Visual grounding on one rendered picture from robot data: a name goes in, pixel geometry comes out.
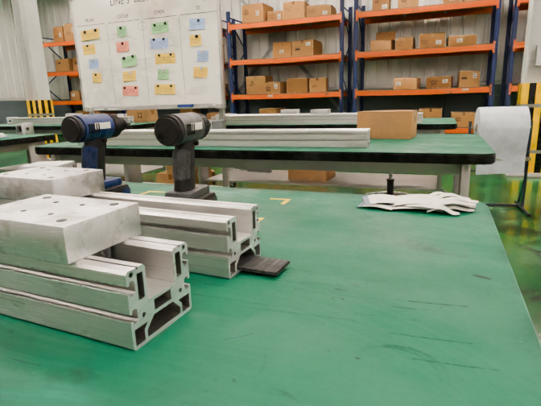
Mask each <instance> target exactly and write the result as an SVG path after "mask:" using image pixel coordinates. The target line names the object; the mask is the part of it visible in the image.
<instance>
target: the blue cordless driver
mask: <svg viewBox="0 0 541 406"><path fill-rule="evenodd" d="M129 125H130V122H126V120H124V119H122V118H119V117H118V116H117V115H115V114H80V115H72V116H68V117H66V118H64V119H63V121H62V123H61V132H62V135H63V136H64V138H65V139H66V140H67V141H69V142H70V143H84V146H83V147H82V148H81V168H91V169H102V170H103V176H104V183H105V191H102V192H111V193H130V194H131V192H130V187H129V185H128V184H124V183H122V178H121V177H114V176H105V155H106V142H107V139H109V138H114V137H118V136H119V135H120V133H122V131H124V130H125V129H126V128H127V126H129Z"/></svg>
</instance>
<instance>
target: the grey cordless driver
mask: <svg viewBox="0 0 541 406"><path fill-rule="evenodd" d="M210 127H211V123H210V121H209V120H208V118H206V117H205V116H204V114H202V113H193V112H189V113H180V114H167V115H164V116H162V117H160V118H158V120H157V121H156V122H155V127H154V132H155V137H156V138H157V140H158V141H159V142H160V143H161V144H163V145H164V146H169V147H170V146H175V150H174V151H172V171H173V179H174V189H173V190H171V191H168V192H166V193H165V197H178V198H188V199H198V200H208V201H217V196H216V193H215V192H210V191H209V185H207V184H196V181H195V146H198V145H199V141H198V140H199V139H203V138H205V137H206V135H208V134H209V131H210Z"/></svg>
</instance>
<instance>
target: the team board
mask: <svg viewBox="0 0 541 406"><path fill-rule="evenodd" d="M69 3H70V10H71V16H72V28H73V34H74V41H75V48H76V59H77V66H78V73H79V79H80V86H81V97H82V104H83V111H85V112H87V111H88V112H89V114H95V111H110V110H174V109H212V108H216V109H219V119H221V120H225V108H226V100H225V69H224V53H223V38H222V22H221V0H69ZM223 123H224V129H226V120H225V121H224V122H223Z"/></svg>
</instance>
